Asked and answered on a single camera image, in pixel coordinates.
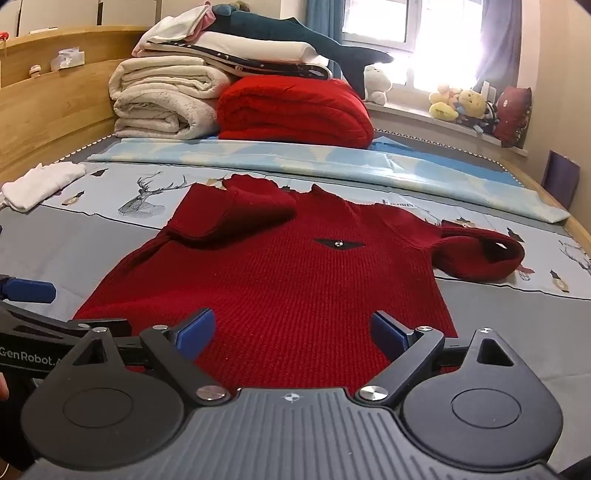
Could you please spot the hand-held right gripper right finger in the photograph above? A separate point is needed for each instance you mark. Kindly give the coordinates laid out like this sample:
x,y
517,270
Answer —
x,y
382,330

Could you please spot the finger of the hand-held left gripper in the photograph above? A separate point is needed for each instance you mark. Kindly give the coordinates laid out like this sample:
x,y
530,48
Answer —
x,y
30,291
55,328

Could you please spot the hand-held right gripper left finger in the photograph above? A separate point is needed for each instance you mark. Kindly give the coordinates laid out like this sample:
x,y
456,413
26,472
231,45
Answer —
x,y
197,333

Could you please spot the dark red knit sweater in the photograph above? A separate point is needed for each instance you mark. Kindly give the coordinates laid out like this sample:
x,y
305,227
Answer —
x,y
286,277

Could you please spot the person's left hand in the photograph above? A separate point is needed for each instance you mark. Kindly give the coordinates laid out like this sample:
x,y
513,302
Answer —
x,y
3,387

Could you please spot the grey deer print bedsheet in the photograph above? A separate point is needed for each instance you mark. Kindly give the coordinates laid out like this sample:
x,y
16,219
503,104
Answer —
x,y
74,258

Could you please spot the small white garment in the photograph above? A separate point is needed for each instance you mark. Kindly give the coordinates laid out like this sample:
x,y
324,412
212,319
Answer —
x,y
41,182

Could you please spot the light blue patterned blanket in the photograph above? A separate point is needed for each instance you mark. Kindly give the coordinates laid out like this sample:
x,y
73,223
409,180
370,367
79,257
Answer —
x,y
323,161

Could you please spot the wooden headboard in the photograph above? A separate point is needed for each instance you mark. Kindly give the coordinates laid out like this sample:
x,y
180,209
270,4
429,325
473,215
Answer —
x,y
60,110

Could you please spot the white windowsill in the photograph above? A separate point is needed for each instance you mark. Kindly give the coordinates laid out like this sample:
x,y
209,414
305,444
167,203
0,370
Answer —
x,y
415,117

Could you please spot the small figurine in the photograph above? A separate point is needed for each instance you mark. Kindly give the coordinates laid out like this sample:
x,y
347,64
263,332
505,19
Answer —
x,y
36,70

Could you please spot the folded cream fleece blanket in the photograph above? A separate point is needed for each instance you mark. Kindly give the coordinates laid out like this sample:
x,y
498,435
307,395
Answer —
x,y
161,99

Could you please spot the purple board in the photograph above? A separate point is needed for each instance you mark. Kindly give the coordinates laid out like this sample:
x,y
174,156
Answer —
x,y
561,180

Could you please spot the tissue pack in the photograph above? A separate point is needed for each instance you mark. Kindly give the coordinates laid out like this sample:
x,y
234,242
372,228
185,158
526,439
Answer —
x,y
68,59

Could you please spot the folded red blanket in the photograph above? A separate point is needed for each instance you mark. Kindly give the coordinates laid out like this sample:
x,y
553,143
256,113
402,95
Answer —
x,y
295,110

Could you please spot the yellow bear plush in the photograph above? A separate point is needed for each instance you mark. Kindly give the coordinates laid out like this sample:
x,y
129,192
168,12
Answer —
x,y
472,102

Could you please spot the white bear plush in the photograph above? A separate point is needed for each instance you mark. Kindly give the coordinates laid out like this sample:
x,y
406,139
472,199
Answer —
x,y
376,83

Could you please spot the dark red cat cushion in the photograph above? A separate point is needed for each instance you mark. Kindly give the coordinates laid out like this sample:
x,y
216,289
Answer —
x,y
512,115

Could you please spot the folded white bedding stack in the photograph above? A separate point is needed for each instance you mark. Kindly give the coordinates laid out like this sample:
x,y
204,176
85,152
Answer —
x,y
249,50

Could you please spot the window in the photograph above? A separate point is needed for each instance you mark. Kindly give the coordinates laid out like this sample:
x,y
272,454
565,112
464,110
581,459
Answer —
x,y
415,32

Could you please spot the white and pink folded cloth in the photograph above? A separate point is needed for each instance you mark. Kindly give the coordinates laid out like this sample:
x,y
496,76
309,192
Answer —
x,y
180,23

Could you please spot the dark blue shark plush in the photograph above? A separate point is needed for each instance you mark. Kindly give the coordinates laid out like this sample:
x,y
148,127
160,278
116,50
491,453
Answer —
x,y
295,30

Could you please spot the blue curtain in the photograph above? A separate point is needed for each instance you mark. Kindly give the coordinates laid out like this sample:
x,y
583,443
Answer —
x,y
501,37
323,21

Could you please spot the wooden bed frame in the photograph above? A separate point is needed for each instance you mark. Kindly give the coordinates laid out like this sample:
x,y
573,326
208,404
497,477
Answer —
x,y
554,203

